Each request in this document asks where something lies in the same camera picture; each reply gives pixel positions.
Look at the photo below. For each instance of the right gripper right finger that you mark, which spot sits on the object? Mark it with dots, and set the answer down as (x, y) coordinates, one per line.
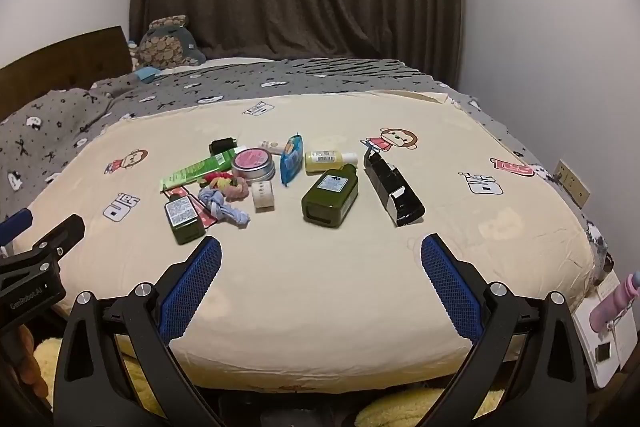
(548, 384)

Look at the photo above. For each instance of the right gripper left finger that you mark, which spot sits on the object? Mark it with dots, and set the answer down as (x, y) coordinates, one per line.
(92, 385)

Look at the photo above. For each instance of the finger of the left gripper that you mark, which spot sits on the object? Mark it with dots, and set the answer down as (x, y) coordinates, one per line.
(15, 226)
(54, 245)

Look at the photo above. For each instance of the small green glass bottle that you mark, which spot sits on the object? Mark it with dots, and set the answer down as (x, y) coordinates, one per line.
(183, 219)

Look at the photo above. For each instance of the colourful chenille scrunchie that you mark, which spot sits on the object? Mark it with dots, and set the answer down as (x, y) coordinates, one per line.
(217, 180)

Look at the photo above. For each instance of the green squeeze tube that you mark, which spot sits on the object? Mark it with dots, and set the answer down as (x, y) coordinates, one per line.
(220, 162)

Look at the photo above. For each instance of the black thread spool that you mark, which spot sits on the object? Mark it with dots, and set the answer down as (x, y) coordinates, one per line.
(221, 145)

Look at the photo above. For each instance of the pink fabric scrunchie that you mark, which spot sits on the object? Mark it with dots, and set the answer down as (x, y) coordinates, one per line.
(235, 189)

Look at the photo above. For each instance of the black glossy box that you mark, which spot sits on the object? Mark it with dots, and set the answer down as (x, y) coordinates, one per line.
(394, 192)

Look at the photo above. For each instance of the white tape roll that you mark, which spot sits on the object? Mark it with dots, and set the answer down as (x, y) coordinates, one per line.
(262, 195)

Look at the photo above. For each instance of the pink lid round tin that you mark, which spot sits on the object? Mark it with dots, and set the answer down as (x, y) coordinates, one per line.
(253, 164)

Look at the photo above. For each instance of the blue snack packet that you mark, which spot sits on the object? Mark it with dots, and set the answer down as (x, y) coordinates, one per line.
(291, 159)

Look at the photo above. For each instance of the large green glass bottle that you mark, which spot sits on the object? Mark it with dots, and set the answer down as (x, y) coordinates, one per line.
(329, 200)

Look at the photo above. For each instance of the yellow lotion bottle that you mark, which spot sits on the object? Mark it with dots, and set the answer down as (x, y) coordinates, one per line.
(322, 160)

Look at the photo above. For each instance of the grey patterned duvet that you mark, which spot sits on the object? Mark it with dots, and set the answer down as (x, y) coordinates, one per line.
(41, 138)

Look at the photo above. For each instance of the red card packet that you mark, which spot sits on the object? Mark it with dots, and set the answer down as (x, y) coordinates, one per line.
(206, 218)

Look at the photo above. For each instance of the wooden headboard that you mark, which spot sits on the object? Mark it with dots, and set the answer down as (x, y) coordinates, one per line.
(75, 62)

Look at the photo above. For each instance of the small blue cloth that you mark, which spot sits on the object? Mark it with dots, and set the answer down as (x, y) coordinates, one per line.
(147, 74)

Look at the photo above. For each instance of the patterned plush toy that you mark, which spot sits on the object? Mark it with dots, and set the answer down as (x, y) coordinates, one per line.
(168, 44)

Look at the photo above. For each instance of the cream cartoon bed sheet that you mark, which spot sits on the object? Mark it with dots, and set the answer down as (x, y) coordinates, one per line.
(300, 307)

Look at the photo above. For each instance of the pink handle object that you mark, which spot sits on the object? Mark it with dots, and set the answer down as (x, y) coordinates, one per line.
(609, 311)

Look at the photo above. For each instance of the wall power socket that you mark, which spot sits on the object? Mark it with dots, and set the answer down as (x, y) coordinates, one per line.
(572, 184)

